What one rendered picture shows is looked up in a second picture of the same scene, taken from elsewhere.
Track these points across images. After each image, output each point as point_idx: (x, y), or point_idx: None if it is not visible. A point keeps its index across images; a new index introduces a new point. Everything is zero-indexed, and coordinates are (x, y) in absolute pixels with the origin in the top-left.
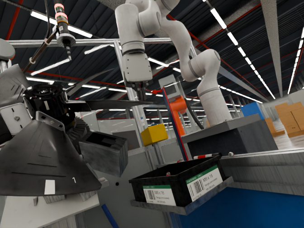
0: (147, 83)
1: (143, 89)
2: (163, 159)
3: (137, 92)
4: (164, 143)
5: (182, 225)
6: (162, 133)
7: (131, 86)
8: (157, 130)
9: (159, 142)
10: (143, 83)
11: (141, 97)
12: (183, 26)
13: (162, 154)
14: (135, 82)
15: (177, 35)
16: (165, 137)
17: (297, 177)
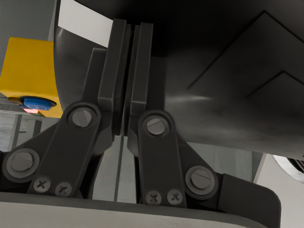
0: (16, 162)
1: (98, 109)
2: (55, 5)
3: (163, 106)
4: (12, 105)
5: None
6: (22, 58)
7: (217, 180)
8: (38, 73)
9: (25, 111)
10: (78, 173)
11: (150, 49)
12: None
13: (53, 18)
14: (171, 204)
15: None
16: (20, 42)
17: None
